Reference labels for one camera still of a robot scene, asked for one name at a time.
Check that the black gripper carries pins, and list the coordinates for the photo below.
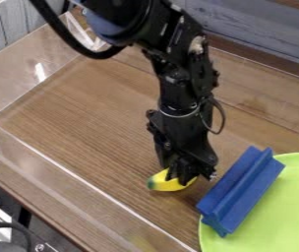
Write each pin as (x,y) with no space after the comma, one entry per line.
(181,146)

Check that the yellow toy banana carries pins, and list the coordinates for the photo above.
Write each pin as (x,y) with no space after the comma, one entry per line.
(167,181)

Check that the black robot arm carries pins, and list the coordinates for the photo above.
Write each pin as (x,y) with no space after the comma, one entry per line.
(173,44)

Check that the green plate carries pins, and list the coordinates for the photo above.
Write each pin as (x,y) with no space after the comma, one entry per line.
(270,229)

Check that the blue plastic block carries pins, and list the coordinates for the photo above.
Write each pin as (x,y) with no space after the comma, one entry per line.
(229,200)

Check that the clear acrylic barrier wall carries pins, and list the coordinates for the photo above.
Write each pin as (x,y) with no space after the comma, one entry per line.
(76,153)

